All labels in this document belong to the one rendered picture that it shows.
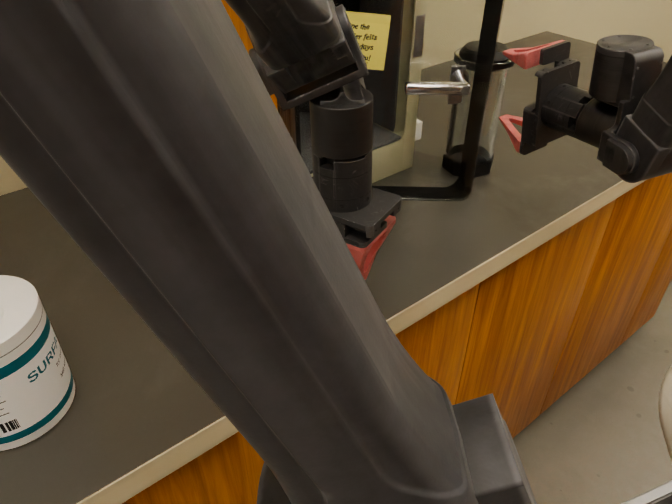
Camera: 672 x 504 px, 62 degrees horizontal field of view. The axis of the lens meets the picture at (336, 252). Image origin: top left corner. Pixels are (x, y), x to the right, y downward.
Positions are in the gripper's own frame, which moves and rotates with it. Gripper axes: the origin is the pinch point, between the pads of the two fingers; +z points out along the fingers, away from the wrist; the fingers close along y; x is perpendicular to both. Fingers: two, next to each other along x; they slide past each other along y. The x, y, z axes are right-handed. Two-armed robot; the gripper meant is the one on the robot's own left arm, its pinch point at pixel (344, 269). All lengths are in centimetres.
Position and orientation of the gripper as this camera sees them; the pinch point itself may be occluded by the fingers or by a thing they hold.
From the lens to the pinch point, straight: 60.9
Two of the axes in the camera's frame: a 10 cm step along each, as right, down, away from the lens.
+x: -5.5, 5.1, -6.6
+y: -8.4, -3.1, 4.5
